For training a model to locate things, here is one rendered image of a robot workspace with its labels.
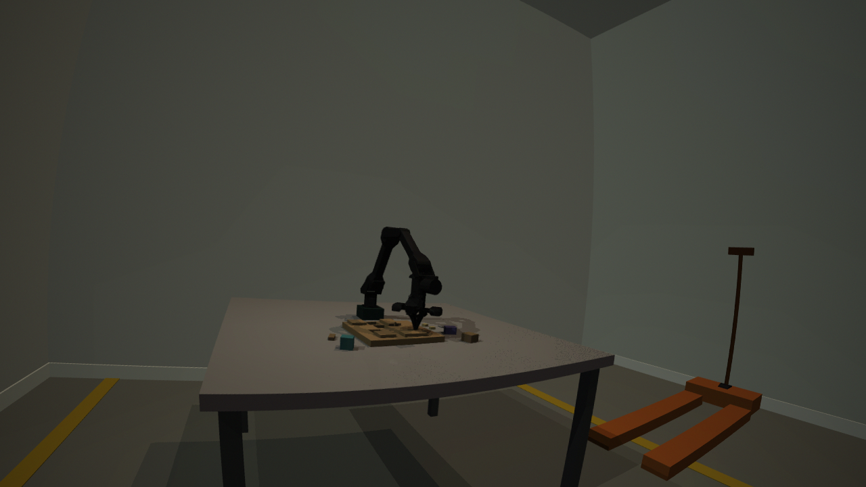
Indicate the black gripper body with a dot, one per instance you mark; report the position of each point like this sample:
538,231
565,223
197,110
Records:
433,311

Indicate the teal cube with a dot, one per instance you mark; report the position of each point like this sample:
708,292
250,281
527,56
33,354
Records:
347,342

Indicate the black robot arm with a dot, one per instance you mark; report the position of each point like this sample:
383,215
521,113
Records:
423,277

